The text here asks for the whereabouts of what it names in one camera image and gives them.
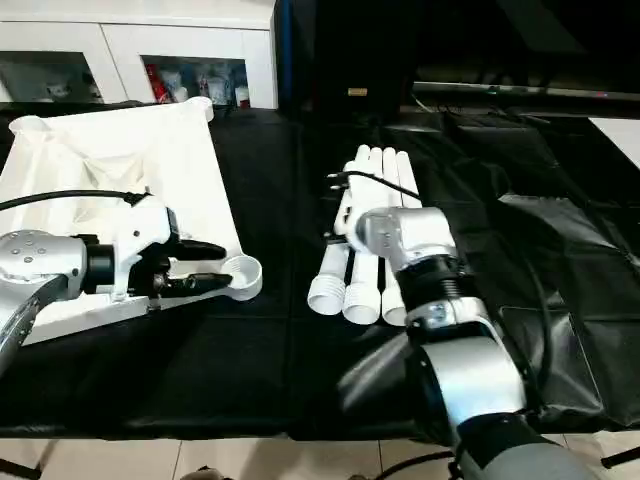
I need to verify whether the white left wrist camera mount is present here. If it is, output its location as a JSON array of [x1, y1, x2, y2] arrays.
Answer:
[[113, 192, 175, 304]]

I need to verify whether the white plastic table leg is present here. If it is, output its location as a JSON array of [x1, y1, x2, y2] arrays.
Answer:
[[306, 143, 375, 317], [397, 149, 427, 209], [342, 145, 387, 325], [380, 145, 410, 329]]

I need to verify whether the red package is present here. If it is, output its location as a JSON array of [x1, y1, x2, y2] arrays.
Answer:
[[144, 62, 162, 101]]

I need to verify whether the black box with yellow label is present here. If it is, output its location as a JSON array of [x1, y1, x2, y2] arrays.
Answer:
[[277, 0, 419, 129]]

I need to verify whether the dark metal rail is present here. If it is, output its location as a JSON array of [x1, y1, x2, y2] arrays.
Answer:
[[412, 79, 640, 104]]

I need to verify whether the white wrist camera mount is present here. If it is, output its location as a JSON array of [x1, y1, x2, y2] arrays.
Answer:
[[113, 192, 175, 304], [333, 159, 384, 247]]

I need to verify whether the white flat board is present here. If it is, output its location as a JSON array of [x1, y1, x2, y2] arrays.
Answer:
[[587, 116, 640, 169]]

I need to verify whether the white glass-door cabinet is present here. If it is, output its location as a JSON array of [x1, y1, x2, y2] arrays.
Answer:
[[0, 0, 279, 109]]

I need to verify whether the white bottle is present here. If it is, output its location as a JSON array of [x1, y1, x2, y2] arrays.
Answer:
[[169, 72, 190, 104]]

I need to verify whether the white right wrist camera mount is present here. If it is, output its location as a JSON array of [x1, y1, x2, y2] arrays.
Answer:
[[333, 159, 384, 247]]

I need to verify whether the black work mat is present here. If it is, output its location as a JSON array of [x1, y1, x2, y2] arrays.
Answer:
[[0, 107, 640, 444]]

